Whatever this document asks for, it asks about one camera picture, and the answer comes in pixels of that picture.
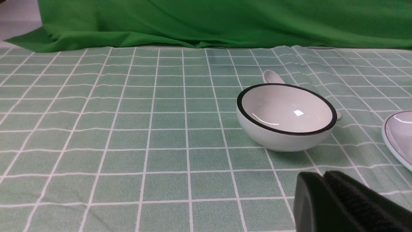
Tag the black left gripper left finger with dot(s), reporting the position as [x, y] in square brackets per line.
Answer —
[317, 209]

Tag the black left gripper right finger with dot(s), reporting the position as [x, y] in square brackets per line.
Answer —
[369, 210]

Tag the pale blue round plate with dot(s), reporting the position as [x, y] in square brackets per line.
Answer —
[397, 135]

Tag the black-rimmed white bowl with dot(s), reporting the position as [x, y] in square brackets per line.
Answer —
[285, 118]

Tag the green checkered tablecloth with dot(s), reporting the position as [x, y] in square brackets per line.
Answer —
[147, 139]

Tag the green backdrop cloth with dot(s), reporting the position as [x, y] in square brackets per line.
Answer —
[69, 25]

